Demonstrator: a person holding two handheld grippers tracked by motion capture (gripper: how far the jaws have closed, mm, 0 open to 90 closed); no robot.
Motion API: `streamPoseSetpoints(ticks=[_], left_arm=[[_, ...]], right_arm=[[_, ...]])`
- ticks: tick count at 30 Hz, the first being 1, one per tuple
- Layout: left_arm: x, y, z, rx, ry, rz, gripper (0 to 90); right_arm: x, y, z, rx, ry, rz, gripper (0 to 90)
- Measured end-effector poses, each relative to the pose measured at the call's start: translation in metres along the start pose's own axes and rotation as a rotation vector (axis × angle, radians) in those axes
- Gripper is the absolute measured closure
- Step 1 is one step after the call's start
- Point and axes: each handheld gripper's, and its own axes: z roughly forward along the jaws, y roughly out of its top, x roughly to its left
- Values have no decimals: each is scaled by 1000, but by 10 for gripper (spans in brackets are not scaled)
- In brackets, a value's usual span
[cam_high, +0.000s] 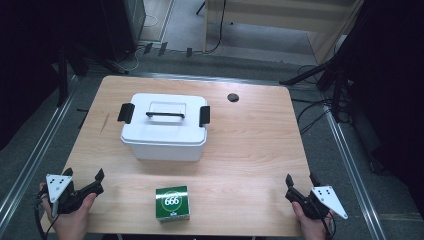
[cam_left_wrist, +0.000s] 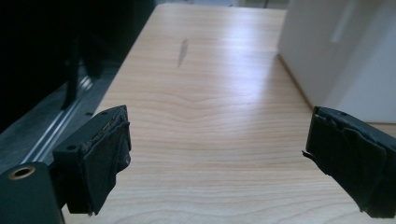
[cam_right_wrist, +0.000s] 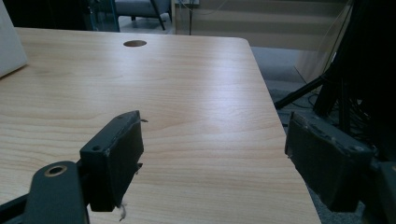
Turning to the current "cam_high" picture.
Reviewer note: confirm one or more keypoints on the black curtain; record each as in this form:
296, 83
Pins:
23, 66
393, 83

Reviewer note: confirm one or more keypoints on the light wooden cabinet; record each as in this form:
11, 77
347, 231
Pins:
266, 20

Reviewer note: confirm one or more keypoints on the black tape strip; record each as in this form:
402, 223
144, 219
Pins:
148, 48
189, 52
163, 49

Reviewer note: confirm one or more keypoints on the black tripod stand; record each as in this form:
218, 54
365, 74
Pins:
328, 71

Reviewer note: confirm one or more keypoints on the white plastic storage box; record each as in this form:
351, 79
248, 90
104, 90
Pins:
166, 152

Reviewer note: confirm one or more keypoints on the green cardboard box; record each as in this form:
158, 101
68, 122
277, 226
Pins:
172, 203

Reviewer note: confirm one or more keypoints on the person's left hand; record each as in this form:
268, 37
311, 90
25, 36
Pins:
70, 225

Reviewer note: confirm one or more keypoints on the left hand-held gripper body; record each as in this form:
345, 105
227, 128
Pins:
60, 188

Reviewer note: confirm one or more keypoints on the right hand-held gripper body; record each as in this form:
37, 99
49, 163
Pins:
325, 198

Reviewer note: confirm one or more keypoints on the white lid with black latches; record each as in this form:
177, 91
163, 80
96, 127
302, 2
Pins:
160, 131

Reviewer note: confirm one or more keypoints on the dark metal cabinet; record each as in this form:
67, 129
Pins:
123, 23

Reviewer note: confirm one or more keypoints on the metal floor rail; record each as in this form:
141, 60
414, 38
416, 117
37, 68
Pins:
213, 78
33, 160
353, 173

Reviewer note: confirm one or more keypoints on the person's right hand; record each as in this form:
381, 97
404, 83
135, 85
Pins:
315, 230

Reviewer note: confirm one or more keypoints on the black metal stand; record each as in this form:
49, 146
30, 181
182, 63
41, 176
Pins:
63, 73

